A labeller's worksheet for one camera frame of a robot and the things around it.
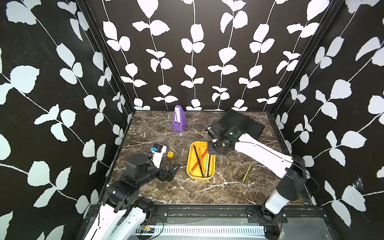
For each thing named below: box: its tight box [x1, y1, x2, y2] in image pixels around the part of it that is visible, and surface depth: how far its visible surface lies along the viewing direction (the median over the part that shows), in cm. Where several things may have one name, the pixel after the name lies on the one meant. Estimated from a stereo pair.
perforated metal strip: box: [135, 225, 266, 238], surface depth 71 cm
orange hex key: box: [198, 147, 206, 177], surface depth 92 cm
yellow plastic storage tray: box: [186, 141, 216, 181], surface depth 92 cm
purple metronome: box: [171, 105, 188, 132], surface depth 106 cm
